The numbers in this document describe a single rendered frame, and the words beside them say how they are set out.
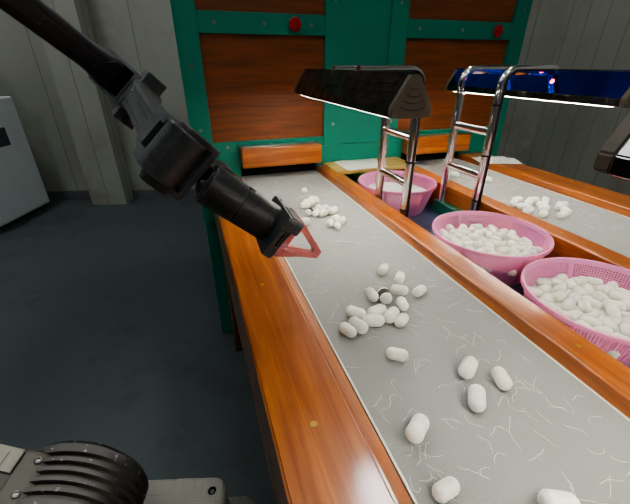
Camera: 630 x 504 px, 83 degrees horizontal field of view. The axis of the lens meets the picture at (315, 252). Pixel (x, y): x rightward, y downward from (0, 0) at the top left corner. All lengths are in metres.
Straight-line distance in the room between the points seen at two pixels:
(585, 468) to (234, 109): 1.27
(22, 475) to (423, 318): 0.54
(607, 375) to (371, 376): 0.30
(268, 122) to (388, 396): 1.10
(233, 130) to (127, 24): 2.28
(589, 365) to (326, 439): 0.37
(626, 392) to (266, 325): 0.48
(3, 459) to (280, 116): 1.21
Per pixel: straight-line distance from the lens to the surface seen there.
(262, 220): 0.49
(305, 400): 0.46
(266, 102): 1.39
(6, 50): 4.00
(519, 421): 0.54
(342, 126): 1.48
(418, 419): 0.47
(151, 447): 1.45
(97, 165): 3.65
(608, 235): 1.17
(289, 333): 0.55
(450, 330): 0.63
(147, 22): 3.51
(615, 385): 0.61
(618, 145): 0.39
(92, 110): 3.55
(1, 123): 3.62
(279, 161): 1.36
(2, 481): 0.46
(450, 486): 0.44
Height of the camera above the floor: 1.12
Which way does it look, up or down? 28 degrees down
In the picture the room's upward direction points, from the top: straight up
